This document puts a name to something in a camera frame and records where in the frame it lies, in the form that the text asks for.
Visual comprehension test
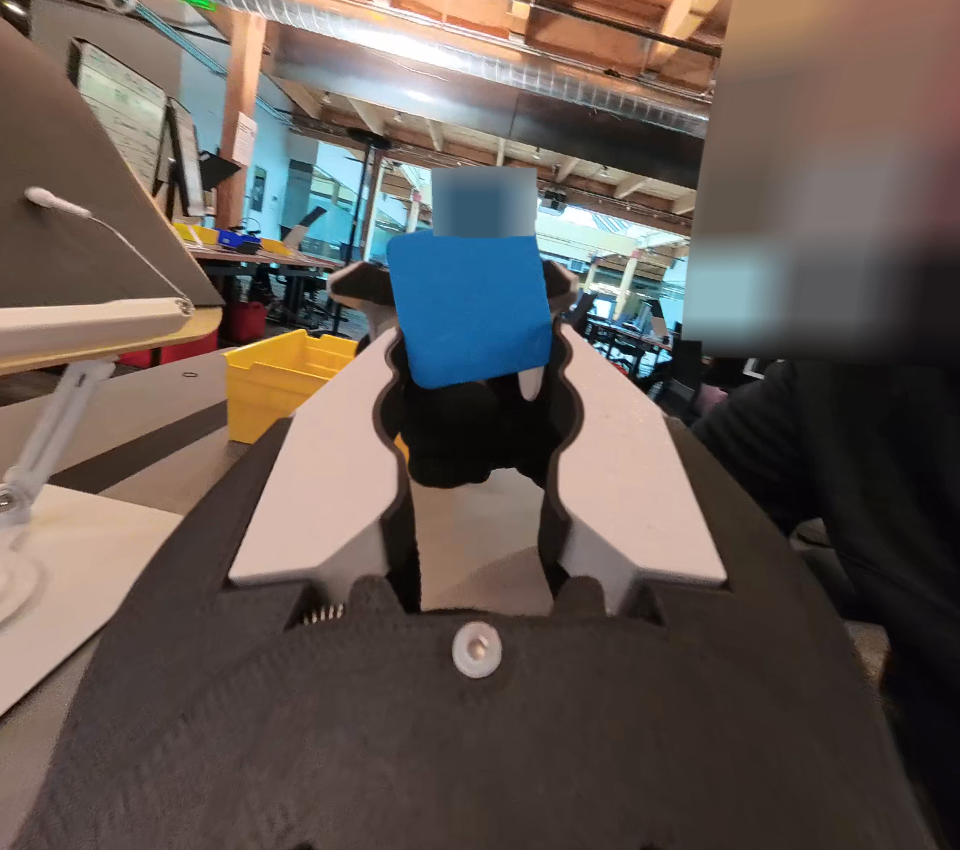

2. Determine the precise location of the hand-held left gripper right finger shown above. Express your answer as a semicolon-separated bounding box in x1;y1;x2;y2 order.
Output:
540;325;729;615

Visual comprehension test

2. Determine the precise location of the wooden post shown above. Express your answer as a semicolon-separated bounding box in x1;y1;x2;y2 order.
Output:
216;13;269;232

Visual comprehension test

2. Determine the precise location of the blue felt eraser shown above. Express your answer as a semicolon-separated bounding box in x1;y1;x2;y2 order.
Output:
386;233;555;390

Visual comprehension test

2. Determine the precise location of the long wooden table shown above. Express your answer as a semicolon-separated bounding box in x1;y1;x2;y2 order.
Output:
180;241;342;326

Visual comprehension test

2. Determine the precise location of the yellow plastic bin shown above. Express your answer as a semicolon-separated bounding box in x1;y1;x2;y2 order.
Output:
223;328;410;463

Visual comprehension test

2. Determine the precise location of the long silver duct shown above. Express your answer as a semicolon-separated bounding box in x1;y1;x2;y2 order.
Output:
225;0;710;139

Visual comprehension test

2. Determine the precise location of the white sign board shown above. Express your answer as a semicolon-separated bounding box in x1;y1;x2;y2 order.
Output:
69;38;168;193

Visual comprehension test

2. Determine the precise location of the black floor stand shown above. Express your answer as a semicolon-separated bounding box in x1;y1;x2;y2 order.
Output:
347;128;393;281

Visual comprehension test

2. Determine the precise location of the wire page holder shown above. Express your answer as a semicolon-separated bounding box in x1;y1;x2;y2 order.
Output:
24;187;195;313

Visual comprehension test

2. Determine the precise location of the narrow white board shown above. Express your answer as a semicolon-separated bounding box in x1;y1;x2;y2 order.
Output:
153;98;209;219

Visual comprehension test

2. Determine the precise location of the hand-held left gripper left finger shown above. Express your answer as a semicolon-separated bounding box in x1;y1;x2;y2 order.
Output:
227;327;423;615

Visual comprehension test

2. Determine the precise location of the wooden board with black mat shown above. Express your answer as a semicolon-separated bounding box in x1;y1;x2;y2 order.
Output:
0;17;226;375

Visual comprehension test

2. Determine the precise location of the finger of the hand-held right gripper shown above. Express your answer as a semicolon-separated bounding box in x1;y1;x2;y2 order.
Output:
328;261;400;343
541;259;580;311

